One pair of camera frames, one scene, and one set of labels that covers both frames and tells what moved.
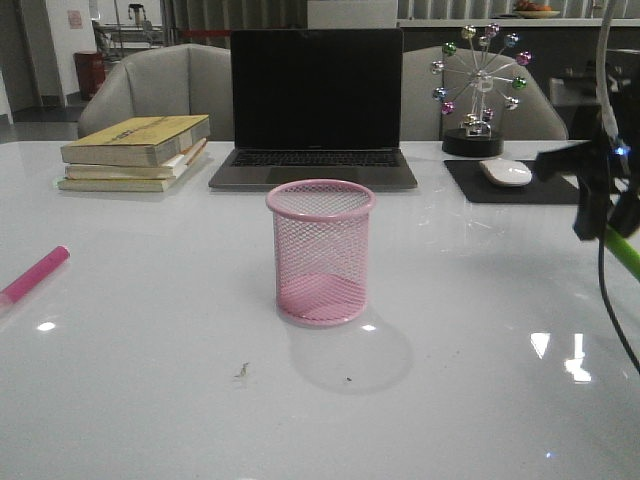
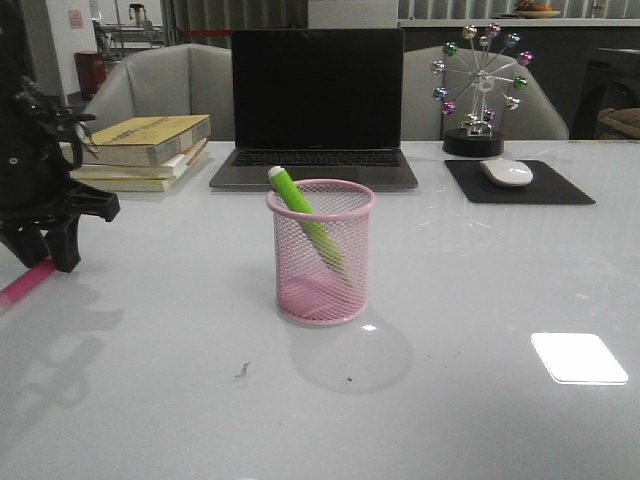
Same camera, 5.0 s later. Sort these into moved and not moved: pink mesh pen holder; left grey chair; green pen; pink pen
Moved: green pen
Not moved: left grey chair; pink pen; pink mesh pen holder
